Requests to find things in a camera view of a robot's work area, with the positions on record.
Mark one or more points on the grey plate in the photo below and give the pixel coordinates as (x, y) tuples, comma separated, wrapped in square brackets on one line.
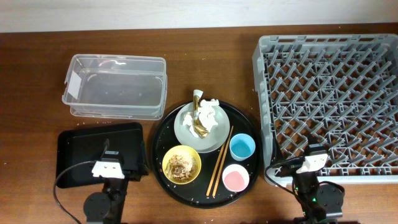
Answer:
[(217, 136)]

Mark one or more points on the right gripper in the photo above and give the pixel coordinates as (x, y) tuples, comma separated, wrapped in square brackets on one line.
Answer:
[(290, 165)]

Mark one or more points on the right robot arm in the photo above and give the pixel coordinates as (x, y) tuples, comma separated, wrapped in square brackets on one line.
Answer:
[(321, 202)]

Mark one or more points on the blue cup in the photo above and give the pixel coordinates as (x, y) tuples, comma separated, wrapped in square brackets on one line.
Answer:
[(242, 146)]

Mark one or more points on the clear plastic waste bin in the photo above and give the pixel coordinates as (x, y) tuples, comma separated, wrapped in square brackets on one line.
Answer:
[(116, 86)]

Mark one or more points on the food scraps and rice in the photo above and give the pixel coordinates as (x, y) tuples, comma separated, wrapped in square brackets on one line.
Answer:
[(181, 168)]

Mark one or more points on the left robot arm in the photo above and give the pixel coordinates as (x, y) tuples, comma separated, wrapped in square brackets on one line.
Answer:
[(107, 205)]

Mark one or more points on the round black serving tray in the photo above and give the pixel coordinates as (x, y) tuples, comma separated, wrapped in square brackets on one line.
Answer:
[(194, 193)]

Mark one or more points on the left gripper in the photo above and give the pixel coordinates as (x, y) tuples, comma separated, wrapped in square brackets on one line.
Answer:
[(134, 175)]

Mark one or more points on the white tissue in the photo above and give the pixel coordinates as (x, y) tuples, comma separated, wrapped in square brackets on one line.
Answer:
[(206, 114)]

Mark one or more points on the pink cup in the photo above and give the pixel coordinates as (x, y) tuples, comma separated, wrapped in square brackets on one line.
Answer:
[(235, 178)]

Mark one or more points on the black rectangular tray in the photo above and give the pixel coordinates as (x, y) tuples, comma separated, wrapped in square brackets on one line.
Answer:
[(81, 145)]

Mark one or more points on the grey dishwasher rack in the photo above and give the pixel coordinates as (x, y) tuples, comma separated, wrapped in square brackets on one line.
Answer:
[(340, 90)]

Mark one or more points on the gold foil wrapper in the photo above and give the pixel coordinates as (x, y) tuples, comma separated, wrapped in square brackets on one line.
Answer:
[(197, 125)]

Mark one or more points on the wooden chopstick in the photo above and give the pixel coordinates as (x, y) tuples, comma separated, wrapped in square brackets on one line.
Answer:
[(225, 149), (215, 170)]

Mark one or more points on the yellow bowl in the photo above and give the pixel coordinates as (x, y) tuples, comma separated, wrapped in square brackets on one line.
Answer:
[(181, 150)]

